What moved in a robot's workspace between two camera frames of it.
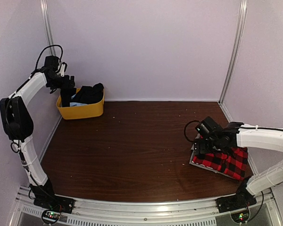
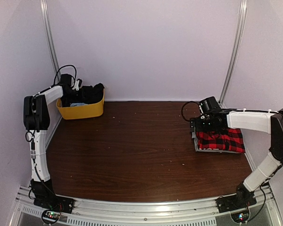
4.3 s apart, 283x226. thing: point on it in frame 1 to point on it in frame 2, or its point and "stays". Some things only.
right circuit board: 241,217 stays
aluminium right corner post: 236,51 stays
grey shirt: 191,163 to 197,149
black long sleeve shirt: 87,95 stays
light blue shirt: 75,104 stays
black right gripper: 203,149 to 198,127
